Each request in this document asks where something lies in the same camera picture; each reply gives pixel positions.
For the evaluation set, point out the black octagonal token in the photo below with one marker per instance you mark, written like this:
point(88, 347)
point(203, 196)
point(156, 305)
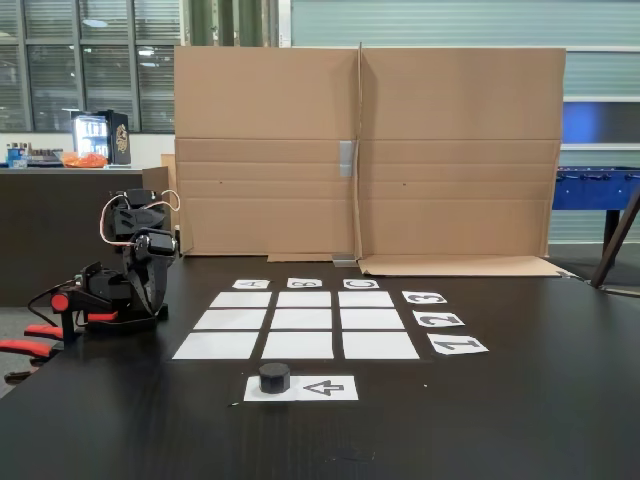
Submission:
point(274, 380)

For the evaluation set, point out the black red bar clamp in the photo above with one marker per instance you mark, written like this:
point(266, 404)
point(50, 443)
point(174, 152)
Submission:
point(70, 305)

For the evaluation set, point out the paper sheet letter A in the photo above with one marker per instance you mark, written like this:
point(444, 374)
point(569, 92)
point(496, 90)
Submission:
point(251, 284)

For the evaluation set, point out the dark brown counter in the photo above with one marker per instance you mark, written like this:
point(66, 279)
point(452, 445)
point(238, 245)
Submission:
point(50, 225)

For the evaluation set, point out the orange bag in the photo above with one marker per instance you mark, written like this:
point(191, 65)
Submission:
point(85, 160)

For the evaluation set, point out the black lit mini fridge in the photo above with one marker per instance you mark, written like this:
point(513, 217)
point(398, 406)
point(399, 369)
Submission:
point(97, 132)

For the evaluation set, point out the brown cardboard panel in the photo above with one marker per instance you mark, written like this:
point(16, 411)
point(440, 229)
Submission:
point(460, 150)
point(265, 150)

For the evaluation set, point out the paper sheet letter B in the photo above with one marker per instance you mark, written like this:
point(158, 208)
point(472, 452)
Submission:
point(304, 283)

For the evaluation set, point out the blue white container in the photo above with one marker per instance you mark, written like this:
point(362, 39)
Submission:
point(17, 156)

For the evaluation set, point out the grey tape strip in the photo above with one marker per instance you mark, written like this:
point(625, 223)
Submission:
point(344, 260)
point(348, 159)

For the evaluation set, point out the white arrow paper sheet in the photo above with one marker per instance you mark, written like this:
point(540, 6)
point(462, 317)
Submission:
point(325, 389)

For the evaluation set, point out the paper sheet letter C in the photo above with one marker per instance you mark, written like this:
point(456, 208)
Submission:
point(361, 284)

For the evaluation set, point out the paper sheet number 3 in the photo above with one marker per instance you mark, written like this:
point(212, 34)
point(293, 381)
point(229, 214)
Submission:
point(424, 297)

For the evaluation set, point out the paper sheet number 2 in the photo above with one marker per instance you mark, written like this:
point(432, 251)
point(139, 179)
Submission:
point(438, 319)

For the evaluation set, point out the paper sheet number 1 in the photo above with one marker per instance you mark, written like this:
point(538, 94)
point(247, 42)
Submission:
point(457, 345)

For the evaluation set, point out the blue foosball table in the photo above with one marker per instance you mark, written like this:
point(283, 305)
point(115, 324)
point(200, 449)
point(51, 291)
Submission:
point(590, 190)

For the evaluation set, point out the dark wooden stand leg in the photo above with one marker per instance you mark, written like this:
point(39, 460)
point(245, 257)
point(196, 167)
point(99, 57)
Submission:
point(617, 235)

